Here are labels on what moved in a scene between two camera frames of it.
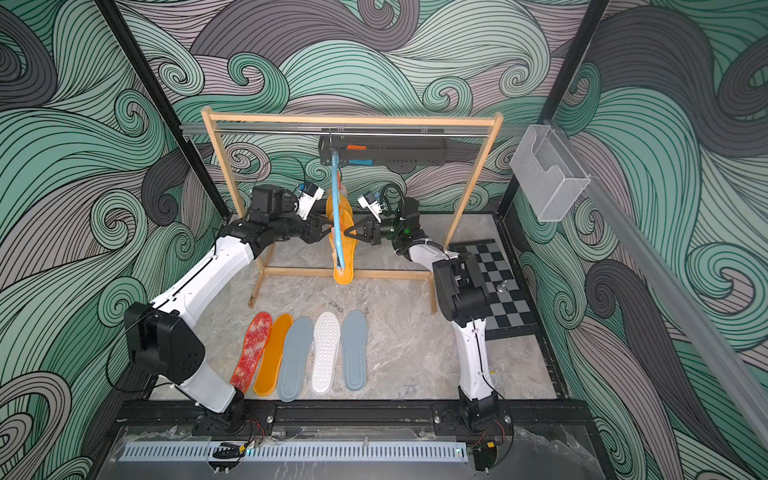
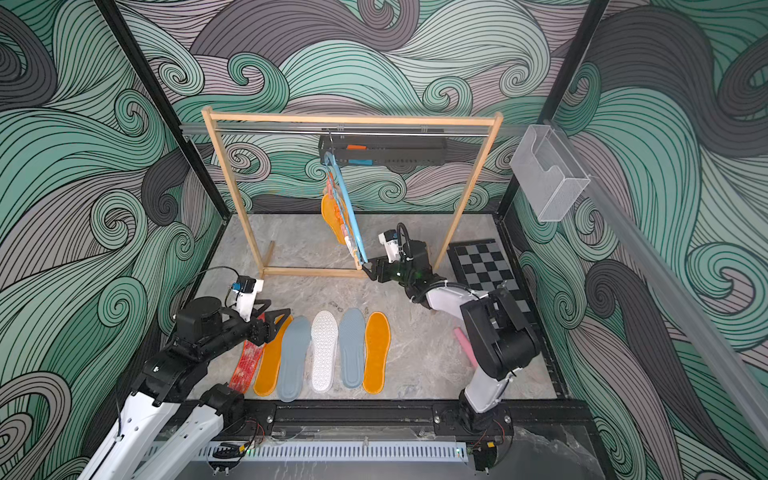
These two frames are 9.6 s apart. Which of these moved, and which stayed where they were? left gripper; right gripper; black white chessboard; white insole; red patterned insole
Moved: right gripper; left gripper
Stayed: red patterned insole; white insole; black white chessboard
